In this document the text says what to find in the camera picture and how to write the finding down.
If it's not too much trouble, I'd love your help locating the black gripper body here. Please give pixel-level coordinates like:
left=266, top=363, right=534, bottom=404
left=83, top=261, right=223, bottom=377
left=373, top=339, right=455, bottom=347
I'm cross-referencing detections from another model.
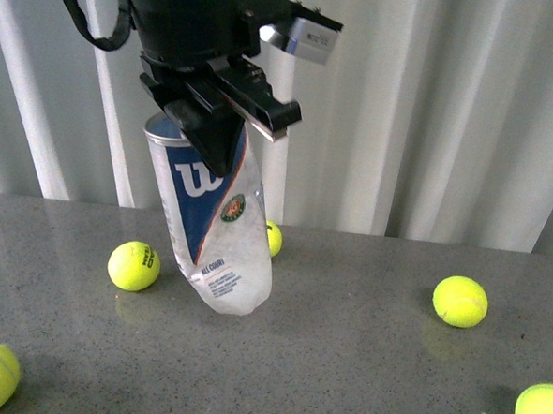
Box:
left=140, top=54, right=302, bottom=142

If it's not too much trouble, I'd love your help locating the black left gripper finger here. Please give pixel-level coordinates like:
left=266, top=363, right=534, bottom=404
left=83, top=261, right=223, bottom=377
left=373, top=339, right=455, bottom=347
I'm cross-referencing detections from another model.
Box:
left=164, top=99, right=245, bottom=176

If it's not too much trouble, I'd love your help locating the clear Wilson tennis ball can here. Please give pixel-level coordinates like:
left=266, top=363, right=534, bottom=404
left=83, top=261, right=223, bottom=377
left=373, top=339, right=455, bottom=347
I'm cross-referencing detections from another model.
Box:
left=144, top=113, right=273, bottom=316

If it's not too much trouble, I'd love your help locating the yellow Wilson 3 tennis ball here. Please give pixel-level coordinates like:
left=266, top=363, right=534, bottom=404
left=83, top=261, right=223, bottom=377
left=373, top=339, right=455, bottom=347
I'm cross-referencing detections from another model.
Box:
left=266, top=220, right=283, bottom=258

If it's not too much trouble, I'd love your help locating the yellow Head Team tennis ball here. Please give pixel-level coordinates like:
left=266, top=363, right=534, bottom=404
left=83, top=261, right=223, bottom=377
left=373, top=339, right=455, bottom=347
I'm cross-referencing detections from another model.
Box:
left=107, top=241, right=160, bottom=292

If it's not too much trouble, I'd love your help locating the plain yellow tennis ball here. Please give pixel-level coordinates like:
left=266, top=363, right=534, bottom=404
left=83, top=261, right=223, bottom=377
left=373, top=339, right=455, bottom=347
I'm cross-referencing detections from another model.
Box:
left=432, top=275, right=488, bottom=329

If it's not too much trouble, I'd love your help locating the white pleated curtain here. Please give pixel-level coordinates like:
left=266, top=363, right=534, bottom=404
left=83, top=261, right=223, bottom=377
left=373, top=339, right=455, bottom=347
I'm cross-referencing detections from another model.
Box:
left=0, top=0, right=553, bottom=255

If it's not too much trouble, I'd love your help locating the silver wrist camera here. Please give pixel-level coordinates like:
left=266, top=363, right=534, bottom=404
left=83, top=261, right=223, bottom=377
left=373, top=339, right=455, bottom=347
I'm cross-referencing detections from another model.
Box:
left=259, top=17, right=341, bottom=65

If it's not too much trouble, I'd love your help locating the black cable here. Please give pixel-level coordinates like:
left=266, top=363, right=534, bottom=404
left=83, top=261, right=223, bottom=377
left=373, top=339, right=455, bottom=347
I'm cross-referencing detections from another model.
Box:
left=44, top=0, right=139, bottom=53

